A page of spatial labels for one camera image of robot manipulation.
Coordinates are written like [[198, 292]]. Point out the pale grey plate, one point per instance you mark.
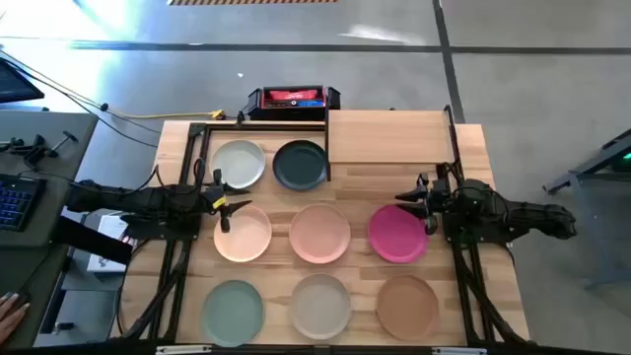
[[238, 163]]

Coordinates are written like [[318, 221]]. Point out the black flat bar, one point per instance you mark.
[[93, 241]]

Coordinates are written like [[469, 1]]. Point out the grey desk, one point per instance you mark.
[[54, 167]]

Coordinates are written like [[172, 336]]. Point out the red black power station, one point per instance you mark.
[[293, 98]]

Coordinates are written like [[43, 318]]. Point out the grey metal stand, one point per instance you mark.
[[591, 176]]

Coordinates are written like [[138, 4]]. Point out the white strip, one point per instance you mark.
[[182, 349]]

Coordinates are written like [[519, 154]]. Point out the black clamp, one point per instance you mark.
[[37, 150], [12, 144]]

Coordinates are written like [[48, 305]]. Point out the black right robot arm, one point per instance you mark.
[[517, 214]]

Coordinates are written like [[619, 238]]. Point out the peach plate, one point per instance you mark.
[[244, 239]]

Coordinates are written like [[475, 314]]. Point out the white box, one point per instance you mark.
[[112, 228]]

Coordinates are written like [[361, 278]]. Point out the salmon pink plate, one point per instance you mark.
[[320, 234]]

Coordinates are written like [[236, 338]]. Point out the person's hand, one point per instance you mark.
[[10, 315]]

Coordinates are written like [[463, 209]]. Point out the beige grey plate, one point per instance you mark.
[[320, 306]]

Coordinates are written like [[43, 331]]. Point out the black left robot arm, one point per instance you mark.
[[148, 199]]

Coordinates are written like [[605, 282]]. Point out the black aluminium table frame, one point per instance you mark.
[[266, 127]]

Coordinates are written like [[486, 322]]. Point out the black keyboard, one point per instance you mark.
[[15, 202]]

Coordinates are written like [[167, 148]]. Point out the dark green plate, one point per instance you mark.
[[300, 165]]

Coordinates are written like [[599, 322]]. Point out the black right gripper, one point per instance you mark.
[[434, 202]]

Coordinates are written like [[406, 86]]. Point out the black computer monitor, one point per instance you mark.
[[15, 84]]

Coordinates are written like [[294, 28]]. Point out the magenta plate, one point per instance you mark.
[[394, 236]]

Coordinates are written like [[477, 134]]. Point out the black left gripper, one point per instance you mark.
[[212, 199]]

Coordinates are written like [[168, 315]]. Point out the sage green plate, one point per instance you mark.
[[232, 313]]

